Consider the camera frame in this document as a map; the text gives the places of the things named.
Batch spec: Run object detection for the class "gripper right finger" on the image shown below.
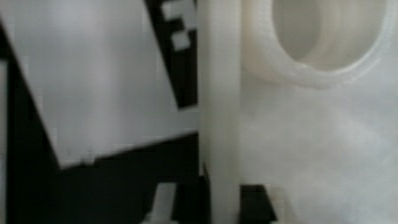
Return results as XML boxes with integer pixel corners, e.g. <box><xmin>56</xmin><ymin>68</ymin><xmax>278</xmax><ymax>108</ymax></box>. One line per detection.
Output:
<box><xmin>239</xmin><ymin>185</ymin><xmax>277</xmax><ymax>224</ymax></box>

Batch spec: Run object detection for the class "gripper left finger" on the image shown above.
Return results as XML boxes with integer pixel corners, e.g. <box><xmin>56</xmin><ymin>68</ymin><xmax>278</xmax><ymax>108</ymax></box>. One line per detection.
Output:
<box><xmin>140</xmin><ymin>181</ymin><xmax>206</xmax><ymax>224</ymax></box>

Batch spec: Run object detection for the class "white desk tabletop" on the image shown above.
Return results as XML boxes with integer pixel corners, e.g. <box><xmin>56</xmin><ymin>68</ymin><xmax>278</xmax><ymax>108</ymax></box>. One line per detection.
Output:
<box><xmin>197</xmin><ymin>0</ymin><xmax>398</xmax><ymax>224</ymax></box>

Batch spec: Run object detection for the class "white leg tagged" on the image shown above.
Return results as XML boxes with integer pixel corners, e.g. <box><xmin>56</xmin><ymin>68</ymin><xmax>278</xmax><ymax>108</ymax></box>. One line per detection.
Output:
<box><xmin>0</xmin><ymin>0</ymin><xmax>199</xmax><ymax>169</ymax></box>

